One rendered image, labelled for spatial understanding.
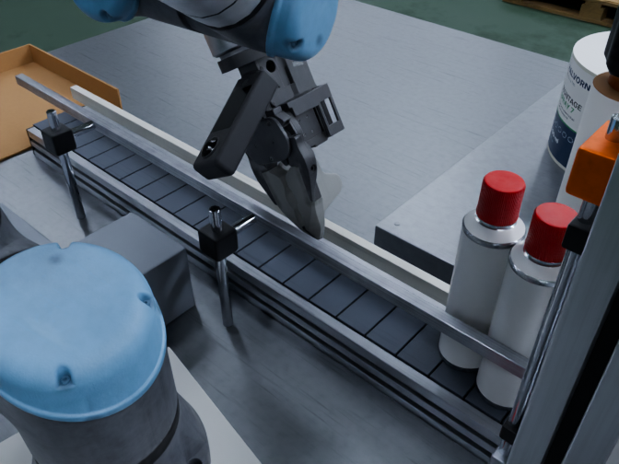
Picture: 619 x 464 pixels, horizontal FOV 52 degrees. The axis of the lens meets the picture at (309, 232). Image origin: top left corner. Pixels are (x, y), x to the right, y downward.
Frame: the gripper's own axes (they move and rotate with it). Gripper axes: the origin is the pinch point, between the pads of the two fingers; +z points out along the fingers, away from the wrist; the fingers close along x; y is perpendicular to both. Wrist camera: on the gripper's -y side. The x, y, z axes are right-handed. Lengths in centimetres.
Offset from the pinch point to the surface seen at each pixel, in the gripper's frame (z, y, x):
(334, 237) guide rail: 2.7, 3.8, 1.0
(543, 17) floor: 27, 330, 140
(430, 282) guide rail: 8.3, 4.0, -10.4
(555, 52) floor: 41, 287, 115
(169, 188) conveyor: -7.6, -0.4, 24.1
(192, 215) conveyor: -4.1, -2.3, 18.0
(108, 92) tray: -23, 13, 56
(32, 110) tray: -25, 2, 63
